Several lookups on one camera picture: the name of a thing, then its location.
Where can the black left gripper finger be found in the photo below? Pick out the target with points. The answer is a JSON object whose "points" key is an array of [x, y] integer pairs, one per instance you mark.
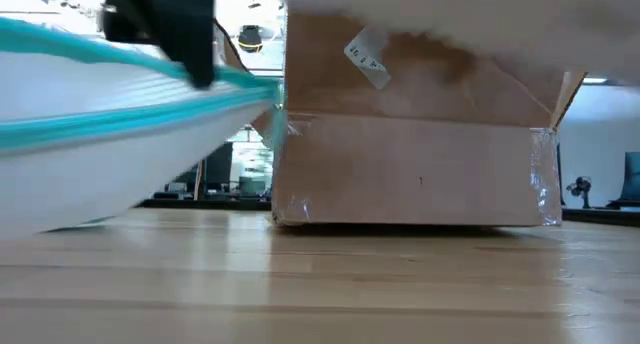
{"points": [[200, 64]]}

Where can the teal-edged mesh zipper pouch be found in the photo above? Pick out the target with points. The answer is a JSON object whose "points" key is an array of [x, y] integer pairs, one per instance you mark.
{"points": [[75, 184]]}

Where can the brown taped cardboard box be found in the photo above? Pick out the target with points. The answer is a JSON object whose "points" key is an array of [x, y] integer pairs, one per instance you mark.
{"points": [[400, 174]]}

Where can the background black robot arm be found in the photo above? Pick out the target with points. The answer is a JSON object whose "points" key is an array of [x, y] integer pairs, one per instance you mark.
{"points": [[580, 186]]}

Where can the black monitor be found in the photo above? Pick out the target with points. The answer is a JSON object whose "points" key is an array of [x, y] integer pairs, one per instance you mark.
{"points": [[220, 166]]}

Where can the yellow orange pole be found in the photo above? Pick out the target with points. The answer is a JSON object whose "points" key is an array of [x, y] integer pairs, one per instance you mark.
{"points": [[200, 181]]}

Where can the black dome ceiling camera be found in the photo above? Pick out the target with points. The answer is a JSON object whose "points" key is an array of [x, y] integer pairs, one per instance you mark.
{"points": [[250, 38]]}

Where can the black aluminium table frame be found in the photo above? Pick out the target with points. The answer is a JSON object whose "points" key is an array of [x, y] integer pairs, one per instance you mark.
{"points": [[210, 204]]}

